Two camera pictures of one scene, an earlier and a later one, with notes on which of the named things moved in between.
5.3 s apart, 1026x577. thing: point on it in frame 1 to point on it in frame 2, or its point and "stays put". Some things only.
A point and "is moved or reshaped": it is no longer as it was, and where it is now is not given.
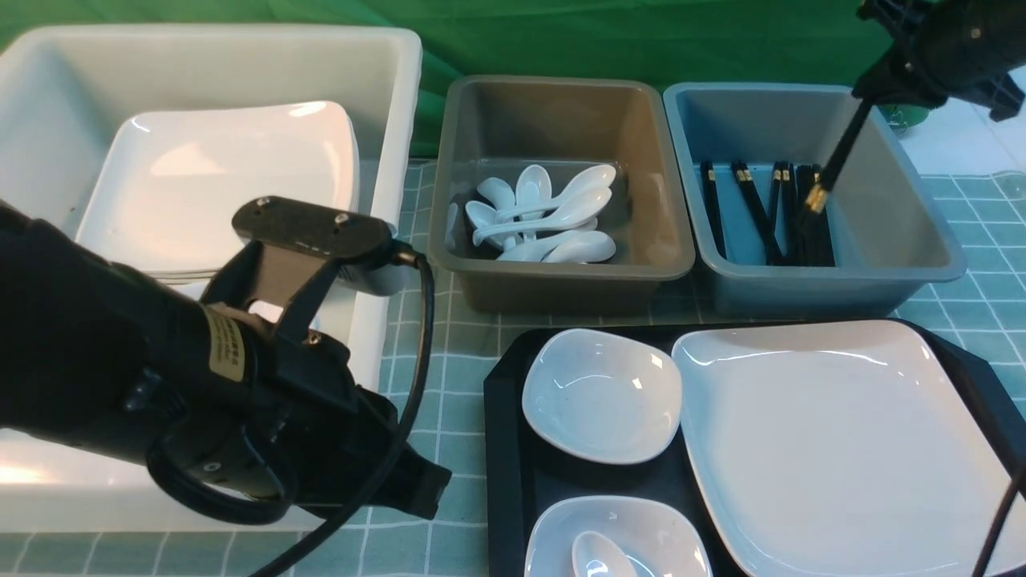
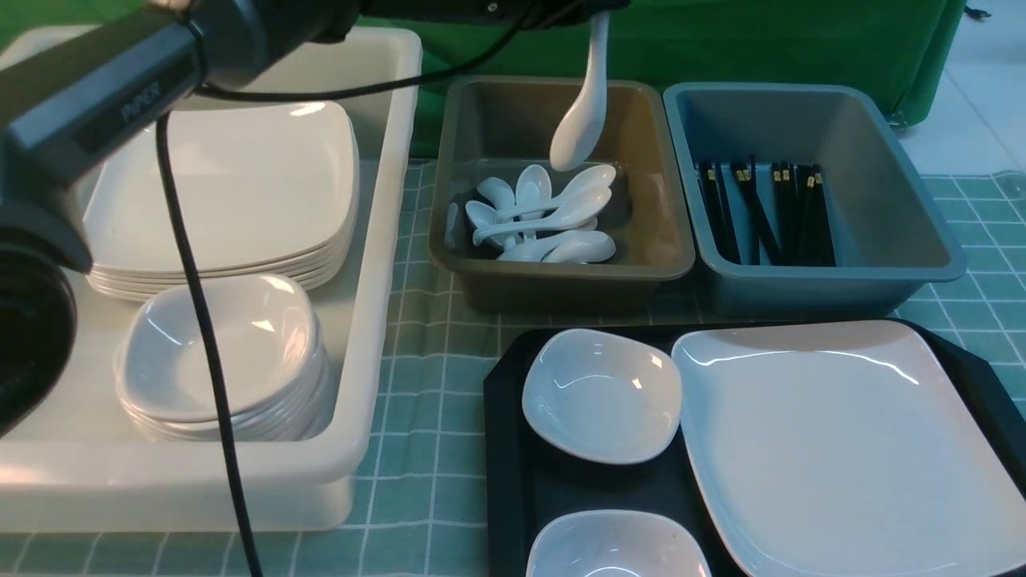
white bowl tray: x=601 y=397 stays put
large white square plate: x=846 y=449 stays put
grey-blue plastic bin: x=893 y=245 stays put
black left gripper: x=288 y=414 to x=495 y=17
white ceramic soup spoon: x=595 y=555 to x=578 y=138
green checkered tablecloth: x=984 y=212 stays put
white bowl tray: x=659 y=534 is moved or reshaped
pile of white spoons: x=535 y=226 stays put
